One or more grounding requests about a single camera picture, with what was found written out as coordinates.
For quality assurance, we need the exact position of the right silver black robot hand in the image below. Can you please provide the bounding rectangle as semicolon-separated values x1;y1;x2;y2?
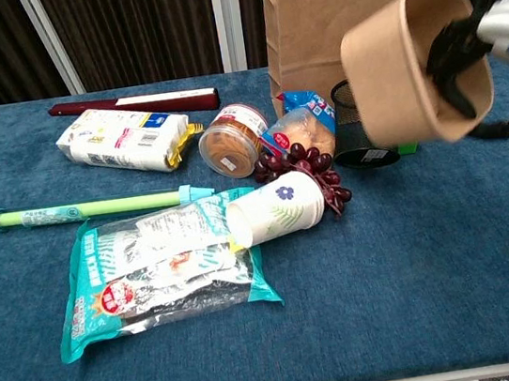
416;0;509;149

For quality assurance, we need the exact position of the brown kraft paper bowl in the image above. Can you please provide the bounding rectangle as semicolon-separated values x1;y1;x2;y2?
332;0;501;157

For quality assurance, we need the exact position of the green block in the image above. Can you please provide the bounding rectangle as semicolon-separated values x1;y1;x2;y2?
394;140;421;156

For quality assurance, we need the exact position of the black mesh pen holder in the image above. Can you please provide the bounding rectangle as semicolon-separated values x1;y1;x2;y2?
324;74;403;174

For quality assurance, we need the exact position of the red grape bunch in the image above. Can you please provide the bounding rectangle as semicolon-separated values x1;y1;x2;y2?
250;136;357;228

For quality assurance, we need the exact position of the white floral paper cup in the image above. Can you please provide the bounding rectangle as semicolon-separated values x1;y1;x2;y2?
220;166;332;251

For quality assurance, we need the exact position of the blue bread bag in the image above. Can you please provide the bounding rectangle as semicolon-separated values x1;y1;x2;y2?
254;85;342;167

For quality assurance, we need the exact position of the blue felt table cover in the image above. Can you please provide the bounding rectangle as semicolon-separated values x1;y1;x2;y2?
0;32;509;381

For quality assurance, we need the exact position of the dark red long box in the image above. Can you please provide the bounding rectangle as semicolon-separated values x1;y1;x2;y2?
46;80;223;134

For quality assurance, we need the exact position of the white yellow snack package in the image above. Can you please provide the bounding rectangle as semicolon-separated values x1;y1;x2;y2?
52;93;209;188

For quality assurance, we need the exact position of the teal wet wipes pack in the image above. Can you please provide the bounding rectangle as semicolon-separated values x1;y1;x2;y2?
40;183;288;365

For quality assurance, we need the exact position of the green teal pump toy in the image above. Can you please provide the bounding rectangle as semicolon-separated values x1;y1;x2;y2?
0;177;220;236

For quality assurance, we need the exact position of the brown paper bag with handles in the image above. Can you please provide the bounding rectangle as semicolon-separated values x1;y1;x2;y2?
257;0;473;118

